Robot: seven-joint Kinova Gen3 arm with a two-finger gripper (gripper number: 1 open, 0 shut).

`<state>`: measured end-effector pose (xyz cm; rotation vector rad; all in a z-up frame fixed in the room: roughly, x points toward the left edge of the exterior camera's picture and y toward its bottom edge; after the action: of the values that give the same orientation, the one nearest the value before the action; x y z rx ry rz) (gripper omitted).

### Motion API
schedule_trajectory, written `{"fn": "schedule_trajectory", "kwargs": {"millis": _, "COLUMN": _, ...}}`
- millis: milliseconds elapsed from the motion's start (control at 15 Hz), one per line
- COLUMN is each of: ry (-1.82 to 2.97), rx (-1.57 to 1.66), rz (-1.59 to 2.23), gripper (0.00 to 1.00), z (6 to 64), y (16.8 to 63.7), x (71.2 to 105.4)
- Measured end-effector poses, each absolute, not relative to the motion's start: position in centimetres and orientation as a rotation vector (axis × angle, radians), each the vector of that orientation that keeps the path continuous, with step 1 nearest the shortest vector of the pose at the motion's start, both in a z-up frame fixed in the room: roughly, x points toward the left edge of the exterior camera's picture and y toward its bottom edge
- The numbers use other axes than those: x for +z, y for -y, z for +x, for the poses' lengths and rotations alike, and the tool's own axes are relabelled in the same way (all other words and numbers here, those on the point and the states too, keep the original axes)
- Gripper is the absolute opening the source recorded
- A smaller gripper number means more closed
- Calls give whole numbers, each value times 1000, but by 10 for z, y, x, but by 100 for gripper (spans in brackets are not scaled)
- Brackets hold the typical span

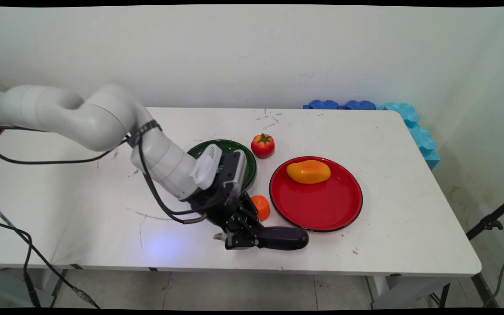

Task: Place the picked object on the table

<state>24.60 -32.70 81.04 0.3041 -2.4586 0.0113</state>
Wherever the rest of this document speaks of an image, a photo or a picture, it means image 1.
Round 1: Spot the black floor cable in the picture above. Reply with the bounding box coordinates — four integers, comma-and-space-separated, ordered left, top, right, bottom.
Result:
0, 203, 102, 309

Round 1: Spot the yellow orange toy mango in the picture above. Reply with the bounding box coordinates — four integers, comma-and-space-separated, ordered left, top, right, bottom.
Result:
286, 160, 332, 185

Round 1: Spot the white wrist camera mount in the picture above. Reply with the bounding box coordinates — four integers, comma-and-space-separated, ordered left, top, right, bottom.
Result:
190, 143, 247, 194

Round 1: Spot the light blue foam strip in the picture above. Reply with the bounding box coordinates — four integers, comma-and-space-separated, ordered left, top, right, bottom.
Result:
376, 102, 441, 171

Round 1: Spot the dark green plate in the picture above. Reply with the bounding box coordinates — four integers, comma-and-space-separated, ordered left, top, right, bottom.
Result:
187, 139, 258, 193

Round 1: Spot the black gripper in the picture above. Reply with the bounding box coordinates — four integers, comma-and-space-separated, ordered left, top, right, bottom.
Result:
188, 187, 265, 251

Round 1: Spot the red toy tomato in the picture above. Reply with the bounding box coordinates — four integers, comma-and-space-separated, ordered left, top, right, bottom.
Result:
251, 133, 276, 159

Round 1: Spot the purple toy eggplant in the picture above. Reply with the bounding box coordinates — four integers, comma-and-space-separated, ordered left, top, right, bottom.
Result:
213, 226, 310, 251

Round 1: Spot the black table leg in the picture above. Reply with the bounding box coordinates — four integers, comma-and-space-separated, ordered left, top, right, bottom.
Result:
50, 269, 69, 307
471, 273, 500, 308

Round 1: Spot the red plate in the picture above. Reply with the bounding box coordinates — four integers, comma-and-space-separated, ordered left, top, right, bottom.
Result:
269, 156, 364, 232

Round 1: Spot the orange toy tangerine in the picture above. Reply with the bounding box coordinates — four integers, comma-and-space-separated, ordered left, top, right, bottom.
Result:
250, 195, 271, 222

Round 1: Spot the black tripod stand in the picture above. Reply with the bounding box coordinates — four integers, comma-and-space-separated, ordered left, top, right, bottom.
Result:
466, 192, 504, 241

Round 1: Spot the dark blue foam piece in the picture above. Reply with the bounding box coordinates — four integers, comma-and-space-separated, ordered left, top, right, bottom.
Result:
339, 100, 377, 110
303, 100, 340, 110

